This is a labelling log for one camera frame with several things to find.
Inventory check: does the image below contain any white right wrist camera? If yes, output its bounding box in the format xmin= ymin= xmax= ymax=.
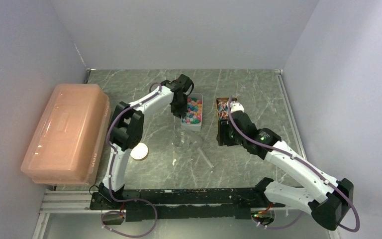
xmin=228 ymin=102 xmax=245 ymax=113

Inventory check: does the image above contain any clear plastic cup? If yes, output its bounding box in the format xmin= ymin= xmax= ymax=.
xmin=172 ymin=130 xmax=190 ymax=152

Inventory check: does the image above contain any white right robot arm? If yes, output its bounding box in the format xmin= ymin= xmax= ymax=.
xmin=216 ymin=111 xmax=354 ymax=231

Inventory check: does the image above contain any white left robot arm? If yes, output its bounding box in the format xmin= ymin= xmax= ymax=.
xmin=98 ymin=74 xmax=194 ymax=209

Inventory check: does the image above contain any gold tin of lollipops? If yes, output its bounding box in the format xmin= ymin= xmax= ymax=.
xmin=215 ymin=97 xmax=229 ymax=122

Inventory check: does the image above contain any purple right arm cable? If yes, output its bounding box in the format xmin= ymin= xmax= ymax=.
xmin=226 ymin=96 xmax=360 ymax=233

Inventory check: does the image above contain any orange translucent storage box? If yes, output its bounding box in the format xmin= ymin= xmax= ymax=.
xmin=20 ymin=84 xmax=110 ymax=186

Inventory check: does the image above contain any gold round lid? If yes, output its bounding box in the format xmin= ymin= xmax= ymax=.
xmin=130 ymin=142 xmax=149 ymax=161

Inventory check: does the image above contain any white tin of pastel candies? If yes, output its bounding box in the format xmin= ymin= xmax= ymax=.
xmin=181 ymin=93 xmax=203 ymax=131

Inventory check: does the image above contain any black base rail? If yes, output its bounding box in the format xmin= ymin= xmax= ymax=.
xmin=90 ymin=188 xmax=284 ymax=222

